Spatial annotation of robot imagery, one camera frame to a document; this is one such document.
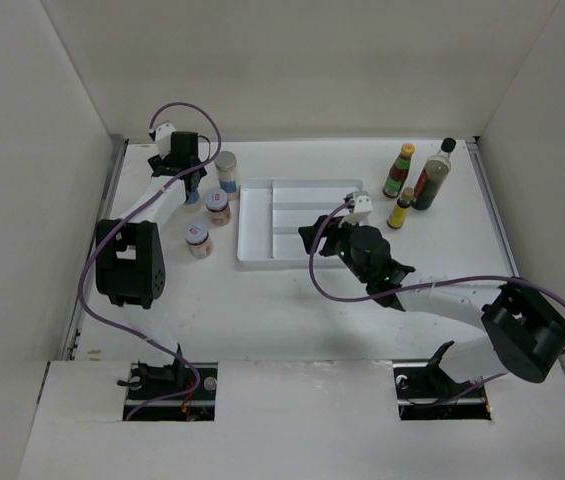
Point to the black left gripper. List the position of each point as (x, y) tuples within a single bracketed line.
[(157, 161)]

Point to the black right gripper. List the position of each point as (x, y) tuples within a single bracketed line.
[(332, 230)]

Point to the small bottle blue label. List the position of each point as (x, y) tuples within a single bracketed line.
[(193, 199)]

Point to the tall jar silver lid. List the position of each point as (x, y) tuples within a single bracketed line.
[(227, 173)]

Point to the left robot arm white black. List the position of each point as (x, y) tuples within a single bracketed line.
[(130, 269)]

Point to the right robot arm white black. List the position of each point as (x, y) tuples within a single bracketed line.
[(521, 332)]

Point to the spice jar white red lid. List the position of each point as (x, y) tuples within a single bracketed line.
[(217, 204)]

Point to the small yellow label bottle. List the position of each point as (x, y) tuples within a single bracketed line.
[(400, 210)]

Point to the front spice jar white lid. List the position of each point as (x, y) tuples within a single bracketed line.
[(198, 239)]

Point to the red sauce bottle yellow cap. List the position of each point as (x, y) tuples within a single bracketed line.
[(398, 173)]

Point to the white divided organizer tray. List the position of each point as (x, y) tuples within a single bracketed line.
[(271, 212)]

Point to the dark soy sauce bottle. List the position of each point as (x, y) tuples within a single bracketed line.
[(435, 171)]

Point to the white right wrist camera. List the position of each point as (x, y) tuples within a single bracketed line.
[(359, 207)]

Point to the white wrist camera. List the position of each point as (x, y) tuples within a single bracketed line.
[(162, 138), (359, 207)]

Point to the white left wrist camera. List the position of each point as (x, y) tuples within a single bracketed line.
[(162, 138)]

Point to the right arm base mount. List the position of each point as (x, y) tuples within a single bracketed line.
[(426, 393)]

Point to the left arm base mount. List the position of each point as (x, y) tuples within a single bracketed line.
[(154, 394)]

